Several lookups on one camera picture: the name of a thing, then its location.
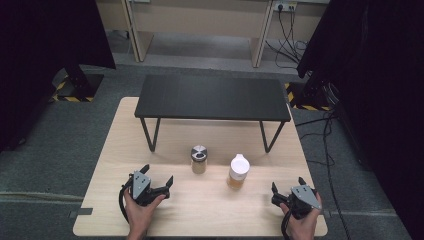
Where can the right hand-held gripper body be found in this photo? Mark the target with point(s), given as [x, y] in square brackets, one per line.
[301, 200]

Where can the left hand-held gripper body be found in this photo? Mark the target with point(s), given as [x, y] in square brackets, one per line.
[140, 186]

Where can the metal-lid glass spice jar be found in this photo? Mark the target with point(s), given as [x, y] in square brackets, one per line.
[199, 160]

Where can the white-lid glass seasoning jar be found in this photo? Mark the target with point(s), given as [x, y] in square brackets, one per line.
[238, 171]

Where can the black low metal-leg shelf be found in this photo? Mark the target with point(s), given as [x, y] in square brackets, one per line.
[213, 98]

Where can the person's right hand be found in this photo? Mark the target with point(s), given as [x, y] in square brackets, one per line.
[305, 225]

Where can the person's left hand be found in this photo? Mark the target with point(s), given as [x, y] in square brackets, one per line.
[141, 215]

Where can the yellow black hazard tape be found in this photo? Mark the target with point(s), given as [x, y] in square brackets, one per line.
[310, 107]
[71, 99]

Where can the black stand base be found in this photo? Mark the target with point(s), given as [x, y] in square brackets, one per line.
[81, 83]
[313, 93]

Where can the black curtain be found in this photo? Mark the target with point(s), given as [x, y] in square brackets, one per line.
[376, 83]
[43, 50]

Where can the white wall power outlet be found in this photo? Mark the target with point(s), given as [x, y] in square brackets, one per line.
[285, 6]

